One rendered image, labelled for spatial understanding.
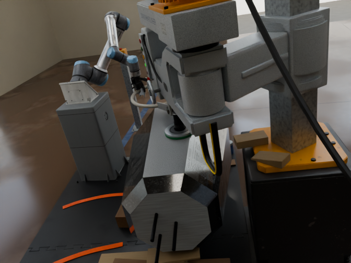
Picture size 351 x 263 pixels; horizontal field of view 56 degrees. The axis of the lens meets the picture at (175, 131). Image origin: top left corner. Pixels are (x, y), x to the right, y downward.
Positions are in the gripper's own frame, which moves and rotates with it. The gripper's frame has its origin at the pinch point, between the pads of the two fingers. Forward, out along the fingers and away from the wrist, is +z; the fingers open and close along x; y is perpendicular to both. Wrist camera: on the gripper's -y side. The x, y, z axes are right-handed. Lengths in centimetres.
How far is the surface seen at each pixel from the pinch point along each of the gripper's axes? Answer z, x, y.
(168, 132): -4, 76, 41
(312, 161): 2, 164, 16
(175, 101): -46, 113, 63
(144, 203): 7, 103, 91
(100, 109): 12.8, -40.7, 24.3
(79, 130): 27, -52, 47
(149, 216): 16, 104, 91
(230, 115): -46, 147, 63
